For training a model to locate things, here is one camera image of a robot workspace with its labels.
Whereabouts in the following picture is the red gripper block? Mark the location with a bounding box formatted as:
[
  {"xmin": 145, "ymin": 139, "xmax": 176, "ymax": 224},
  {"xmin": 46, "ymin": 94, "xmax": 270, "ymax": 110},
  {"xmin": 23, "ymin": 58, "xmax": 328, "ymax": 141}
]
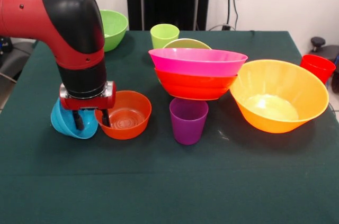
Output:
[{"xmin": 59, "ymin": 80, "xmax": 117, "ymax": 131}]

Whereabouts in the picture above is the green bowl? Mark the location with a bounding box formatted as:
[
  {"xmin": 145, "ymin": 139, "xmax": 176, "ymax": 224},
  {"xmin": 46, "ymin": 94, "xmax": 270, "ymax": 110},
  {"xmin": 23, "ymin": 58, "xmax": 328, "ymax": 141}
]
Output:
[
  {"xmin": 162, "ymin": 38, "xmax": 213, "ymax": 50},
  {"xmin": 99, "ymin": 9, "xmax": 129, "ymax": 52}
]

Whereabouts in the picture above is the dark green tablecloth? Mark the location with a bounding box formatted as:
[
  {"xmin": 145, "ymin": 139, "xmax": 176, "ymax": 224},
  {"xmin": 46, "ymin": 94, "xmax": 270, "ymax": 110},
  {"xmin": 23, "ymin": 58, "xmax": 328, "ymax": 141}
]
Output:
[{"xmin": 0, "ymin": 30, "xmax": 339, "ymax": 224}]

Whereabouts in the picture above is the green cup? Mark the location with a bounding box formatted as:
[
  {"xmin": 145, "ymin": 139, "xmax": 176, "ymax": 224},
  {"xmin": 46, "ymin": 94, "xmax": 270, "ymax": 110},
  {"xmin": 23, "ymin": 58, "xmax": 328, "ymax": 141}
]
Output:
[{"xmin": 150, "ymin": 23, "xmax": 180, "ymax": 50}]

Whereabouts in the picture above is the large pink bowl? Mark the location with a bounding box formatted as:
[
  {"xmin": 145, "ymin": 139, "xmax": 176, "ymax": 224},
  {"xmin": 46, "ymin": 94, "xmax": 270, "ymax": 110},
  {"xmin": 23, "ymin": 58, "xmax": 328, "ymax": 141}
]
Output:
[{"xmin": 148, "ymin": 47, "xmax": 249, "ymax": 78}]

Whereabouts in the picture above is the small blue bowl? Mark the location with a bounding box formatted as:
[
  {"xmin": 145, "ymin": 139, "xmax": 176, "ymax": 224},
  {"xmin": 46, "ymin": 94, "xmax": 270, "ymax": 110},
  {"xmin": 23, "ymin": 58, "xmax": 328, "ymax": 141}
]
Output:
[{"xmin": 50, "ymin": 96, "xmax": 99, "ymax": 140}]

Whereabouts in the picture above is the large orange bowl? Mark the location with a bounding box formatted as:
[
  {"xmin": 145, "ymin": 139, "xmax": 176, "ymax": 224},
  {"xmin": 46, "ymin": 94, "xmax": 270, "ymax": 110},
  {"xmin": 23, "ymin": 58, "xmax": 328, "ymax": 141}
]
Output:
[{"xmin": 229, "ymin": 59, "xmax": 329, "ymax": 134}]

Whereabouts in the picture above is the small red-orange bowl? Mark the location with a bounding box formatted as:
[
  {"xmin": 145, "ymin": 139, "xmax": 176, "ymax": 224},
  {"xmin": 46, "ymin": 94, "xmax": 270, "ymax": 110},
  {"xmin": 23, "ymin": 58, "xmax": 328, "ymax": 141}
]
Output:
[{"xmin": 94, "ymin": 90, "xmax": 153, "ymax": 140}]

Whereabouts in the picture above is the black equipment box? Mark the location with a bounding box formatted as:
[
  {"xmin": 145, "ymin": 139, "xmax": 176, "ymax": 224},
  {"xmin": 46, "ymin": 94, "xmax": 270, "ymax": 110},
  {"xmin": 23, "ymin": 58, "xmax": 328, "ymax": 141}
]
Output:
[{"xmin": 0, "ymin": 35, "xmax": 13, "ymax": 55}]

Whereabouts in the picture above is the red cup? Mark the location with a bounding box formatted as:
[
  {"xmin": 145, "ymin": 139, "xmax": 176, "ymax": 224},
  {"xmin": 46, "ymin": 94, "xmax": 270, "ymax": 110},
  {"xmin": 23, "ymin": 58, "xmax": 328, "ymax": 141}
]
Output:
[{"xmin": 299, "ymin": 54, "xmax": 337, "ymax": 85}]

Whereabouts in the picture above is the grey pedestal leg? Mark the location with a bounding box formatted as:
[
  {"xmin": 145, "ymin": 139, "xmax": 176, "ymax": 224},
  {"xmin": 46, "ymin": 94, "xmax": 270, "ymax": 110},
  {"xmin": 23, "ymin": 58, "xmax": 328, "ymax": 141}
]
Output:
[
  {"xmin": 0, "ymin": 39, "xmax": 38, "ymax": 82},
  {"xmin": 308, "ymin": 36, "xmax": 339, "ymax": 73}
]

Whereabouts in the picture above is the large red-orange bowl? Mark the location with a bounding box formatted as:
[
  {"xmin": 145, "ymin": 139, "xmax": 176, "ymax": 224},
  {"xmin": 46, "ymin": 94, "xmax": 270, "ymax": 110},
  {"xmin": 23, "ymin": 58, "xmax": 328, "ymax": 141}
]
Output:
[{"xmin": 154, "ymin": 67, "xmax": 238, "ymax": 102}]

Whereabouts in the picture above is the purple cup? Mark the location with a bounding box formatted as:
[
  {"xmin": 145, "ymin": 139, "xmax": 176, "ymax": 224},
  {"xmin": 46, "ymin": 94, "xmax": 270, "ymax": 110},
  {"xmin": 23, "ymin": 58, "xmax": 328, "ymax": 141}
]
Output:
[{"xmin": 169, "ymin": 97, "xmax": 210, "ymax": 146}]

